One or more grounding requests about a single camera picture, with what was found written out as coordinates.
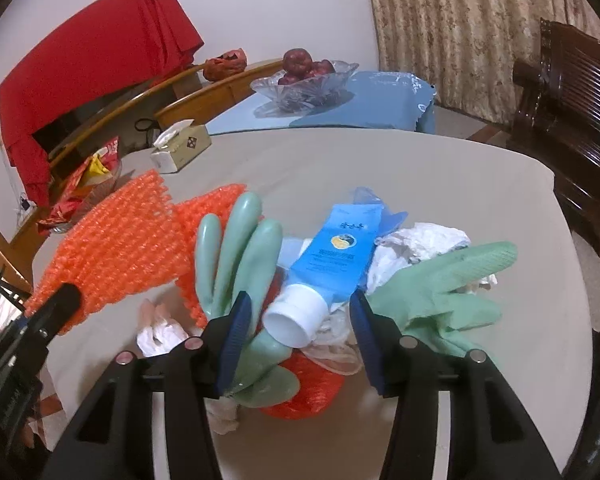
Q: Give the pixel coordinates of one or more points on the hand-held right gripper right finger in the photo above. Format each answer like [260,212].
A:
[367,340]

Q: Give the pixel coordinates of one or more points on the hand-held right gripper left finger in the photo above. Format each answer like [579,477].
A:
[235,340]

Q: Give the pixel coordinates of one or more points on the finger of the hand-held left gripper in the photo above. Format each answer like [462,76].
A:
[57,307]

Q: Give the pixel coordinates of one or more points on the white plastic bag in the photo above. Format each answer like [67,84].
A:
[155,332]

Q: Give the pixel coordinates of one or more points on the large orange foam net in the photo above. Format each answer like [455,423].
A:
[115,250]

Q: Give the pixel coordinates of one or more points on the green rubber glove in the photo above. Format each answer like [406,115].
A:
[440,290]
[240,250]

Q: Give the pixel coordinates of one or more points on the blue tube with white cap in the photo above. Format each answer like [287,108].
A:
[330,255]

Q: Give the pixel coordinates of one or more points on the white paper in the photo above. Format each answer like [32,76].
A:
[420,247]

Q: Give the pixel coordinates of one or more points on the clear plastic bag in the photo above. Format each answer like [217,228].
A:
[337,355]

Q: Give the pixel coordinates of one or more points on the crumpled white tissue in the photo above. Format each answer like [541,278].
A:
[224,417]

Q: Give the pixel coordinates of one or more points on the orange mesh net bag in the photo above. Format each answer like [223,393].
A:
[305,390]

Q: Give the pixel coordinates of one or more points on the blue plastic bag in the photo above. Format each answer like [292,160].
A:
[395,221]

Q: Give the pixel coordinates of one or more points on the red yellow snack packet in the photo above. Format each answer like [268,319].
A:
[97,165]

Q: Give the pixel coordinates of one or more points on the beige tablecloth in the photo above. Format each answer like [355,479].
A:
[380,170]

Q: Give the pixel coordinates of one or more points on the black television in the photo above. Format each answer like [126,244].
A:
[55,132]

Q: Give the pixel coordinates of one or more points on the tissue box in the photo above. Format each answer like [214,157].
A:
[185,147]

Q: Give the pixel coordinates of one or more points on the blue tablecloth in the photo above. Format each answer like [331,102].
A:
[375,105]

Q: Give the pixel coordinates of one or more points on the red cloth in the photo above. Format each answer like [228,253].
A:
[80,60]

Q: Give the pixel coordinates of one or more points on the glass fruit bowl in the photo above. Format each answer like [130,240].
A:
[325,86]

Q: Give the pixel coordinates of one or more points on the red apple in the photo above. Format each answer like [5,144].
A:
[323,67]
[297,59]
[287,79]

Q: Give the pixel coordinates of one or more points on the orange plastic bag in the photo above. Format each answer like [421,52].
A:
[225,64]

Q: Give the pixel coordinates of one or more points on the dark wooden armchair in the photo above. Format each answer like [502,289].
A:
[570,125]

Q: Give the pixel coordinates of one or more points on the patterned beige curtain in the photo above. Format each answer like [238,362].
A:
[455,35]

